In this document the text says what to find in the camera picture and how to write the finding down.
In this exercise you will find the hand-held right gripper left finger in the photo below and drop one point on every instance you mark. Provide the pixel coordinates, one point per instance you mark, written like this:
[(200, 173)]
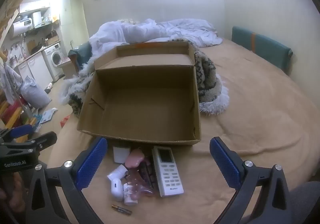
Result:
[(91, 164)]

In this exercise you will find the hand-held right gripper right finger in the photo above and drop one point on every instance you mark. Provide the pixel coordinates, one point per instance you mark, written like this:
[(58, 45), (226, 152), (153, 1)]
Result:
[(225, 164)]

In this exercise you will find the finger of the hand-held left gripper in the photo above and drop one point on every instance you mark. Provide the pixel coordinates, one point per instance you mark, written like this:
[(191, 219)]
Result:
[(45, 139), (21, 131)]

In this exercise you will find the white plastic handheld device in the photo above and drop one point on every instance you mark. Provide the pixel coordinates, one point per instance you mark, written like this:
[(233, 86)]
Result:
[(116, 187)]

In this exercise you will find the pink heart-shaped case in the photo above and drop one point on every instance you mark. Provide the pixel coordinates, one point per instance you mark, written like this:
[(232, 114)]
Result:
[(135, 160)]

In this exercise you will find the small dark battery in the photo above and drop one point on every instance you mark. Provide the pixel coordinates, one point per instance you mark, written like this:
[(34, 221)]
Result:
[(121, 209)]

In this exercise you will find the white remote control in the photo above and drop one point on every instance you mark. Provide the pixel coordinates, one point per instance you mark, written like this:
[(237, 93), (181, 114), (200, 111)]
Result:
[(167, 174)]

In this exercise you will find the brown cardboard box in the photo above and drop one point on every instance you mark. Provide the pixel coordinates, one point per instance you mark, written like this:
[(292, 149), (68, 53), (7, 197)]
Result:
[(150, 104)]

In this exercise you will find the yellow wooden rack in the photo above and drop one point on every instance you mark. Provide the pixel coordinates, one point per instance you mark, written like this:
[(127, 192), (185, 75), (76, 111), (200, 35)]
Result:
[(15, 114)]

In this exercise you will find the blue white paper packet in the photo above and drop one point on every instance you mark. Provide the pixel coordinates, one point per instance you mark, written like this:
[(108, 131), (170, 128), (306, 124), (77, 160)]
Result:
[(48, 115)]

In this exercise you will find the red packet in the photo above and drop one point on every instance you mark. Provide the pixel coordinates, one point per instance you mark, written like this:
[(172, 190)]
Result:
[(64, 120)]

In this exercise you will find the white square card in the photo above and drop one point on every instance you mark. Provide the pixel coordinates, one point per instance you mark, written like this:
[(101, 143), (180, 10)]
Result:
[(121, 154)]

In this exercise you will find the grey white stuffed bag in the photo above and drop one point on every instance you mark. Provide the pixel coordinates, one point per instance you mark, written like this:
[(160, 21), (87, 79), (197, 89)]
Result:
[(35, 95)]

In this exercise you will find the hanging pale cloth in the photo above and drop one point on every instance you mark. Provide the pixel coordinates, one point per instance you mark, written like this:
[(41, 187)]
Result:
[(10, 84)]

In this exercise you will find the pink transparent hair clip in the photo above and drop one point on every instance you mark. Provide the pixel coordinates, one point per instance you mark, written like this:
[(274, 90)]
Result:
[(140, 184)]

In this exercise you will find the white kitchen cabinet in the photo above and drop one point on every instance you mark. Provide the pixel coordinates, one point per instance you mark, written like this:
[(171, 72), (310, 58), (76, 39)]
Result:
[(37, 69)]

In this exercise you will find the small beige side table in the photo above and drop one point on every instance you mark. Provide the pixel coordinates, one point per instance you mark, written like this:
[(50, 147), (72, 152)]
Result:
[(68, 69)]

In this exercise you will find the white washing machine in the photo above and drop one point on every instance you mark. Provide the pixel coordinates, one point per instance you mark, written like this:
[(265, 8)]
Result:
[(56, 59)]

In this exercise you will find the shaggy patterned blanket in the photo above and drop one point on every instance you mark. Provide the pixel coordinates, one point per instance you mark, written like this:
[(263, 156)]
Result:
[(210, 84)]

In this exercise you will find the teal armchair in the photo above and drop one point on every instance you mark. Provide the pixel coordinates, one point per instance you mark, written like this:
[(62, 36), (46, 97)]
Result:
[(82, 54)]

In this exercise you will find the white water heater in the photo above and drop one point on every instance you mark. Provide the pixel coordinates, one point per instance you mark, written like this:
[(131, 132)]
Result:
[(22, 26)]

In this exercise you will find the white cylinder tank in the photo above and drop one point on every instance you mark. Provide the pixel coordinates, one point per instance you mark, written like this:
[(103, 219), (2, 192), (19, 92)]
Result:
[(37, 19)]

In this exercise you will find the teal headboard cushion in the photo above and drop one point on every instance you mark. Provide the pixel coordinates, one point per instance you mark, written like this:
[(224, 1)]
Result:
[(265, 46)]

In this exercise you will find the white duvet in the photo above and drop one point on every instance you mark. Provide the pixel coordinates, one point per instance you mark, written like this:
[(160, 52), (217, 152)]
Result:
[(175, 30)]

